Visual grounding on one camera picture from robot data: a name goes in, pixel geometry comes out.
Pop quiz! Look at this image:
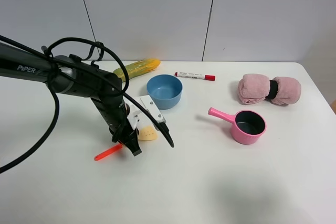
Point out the black cable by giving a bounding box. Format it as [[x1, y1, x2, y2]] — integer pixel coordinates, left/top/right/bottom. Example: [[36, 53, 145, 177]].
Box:
[[0, 35, 175, 174]]

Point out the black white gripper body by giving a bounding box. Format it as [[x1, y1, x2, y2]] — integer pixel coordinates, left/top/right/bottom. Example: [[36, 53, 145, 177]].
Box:
[[91, 97, 138, 143]]

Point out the red white marker pen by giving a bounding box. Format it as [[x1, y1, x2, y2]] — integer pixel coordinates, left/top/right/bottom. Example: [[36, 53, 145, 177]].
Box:
[[175, 72, 216, 81]]

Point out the rolled pink towel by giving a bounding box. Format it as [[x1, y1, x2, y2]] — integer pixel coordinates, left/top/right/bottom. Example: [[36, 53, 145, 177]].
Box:
[[238, 73, 301, 105]]

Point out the toy spatula orange handle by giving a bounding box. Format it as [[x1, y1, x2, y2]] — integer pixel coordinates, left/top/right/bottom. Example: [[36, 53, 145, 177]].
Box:
[[94, 125, 160, 162]]

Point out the green yellow toy corn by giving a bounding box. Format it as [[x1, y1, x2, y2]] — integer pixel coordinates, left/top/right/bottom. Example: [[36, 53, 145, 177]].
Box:
[[125, 59, 161, 79]]

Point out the white black right gripper finger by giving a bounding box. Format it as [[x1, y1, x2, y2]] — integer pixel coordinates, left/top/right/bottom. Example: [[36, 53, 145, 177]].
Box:
[[139, 95, 169, 133]]

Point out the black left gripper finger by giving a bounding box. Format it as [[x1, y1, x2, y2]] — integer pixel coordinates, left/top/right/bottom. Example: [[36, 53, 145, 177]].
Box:
[[121, 131, 142, 156]]

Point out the pink toy saucepan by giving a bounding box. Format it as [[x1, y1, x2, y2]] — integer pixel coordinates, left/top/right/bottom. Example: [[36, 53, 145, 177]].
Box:
[[208, 108, 267, 145]]

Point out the blue plastic bowl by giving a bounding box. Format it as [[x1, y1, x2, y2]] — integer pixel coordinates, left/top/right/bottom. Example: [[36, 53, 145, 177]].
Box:
[[146, 74, 183, 110]]

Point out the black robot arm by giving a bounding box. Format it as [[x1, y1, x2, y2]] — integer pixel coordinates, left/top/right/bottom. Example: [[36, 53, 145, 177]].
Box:
[[1, 36, 174, 156]]

